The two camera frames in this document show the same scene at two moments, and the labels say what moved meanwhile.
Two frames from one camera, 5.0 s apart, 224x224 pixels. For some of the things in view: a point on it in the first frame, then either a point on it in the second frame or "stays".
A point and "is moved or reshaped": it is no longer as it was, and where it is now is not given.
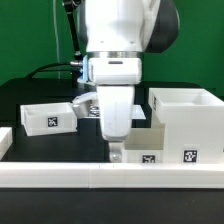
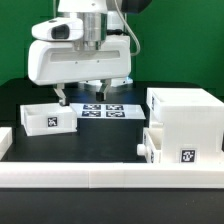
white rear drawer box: x=48 y=118 stays
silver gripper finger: x=115 y=152 -> x=102 y=94
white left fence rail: x=6 y=140 stays
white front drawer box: x=143 y=145 is moved or reshaped
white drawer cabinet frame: x=193 y=124 stays
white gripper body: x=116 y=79 -> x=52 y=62
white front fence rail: x=111 y=175 stays
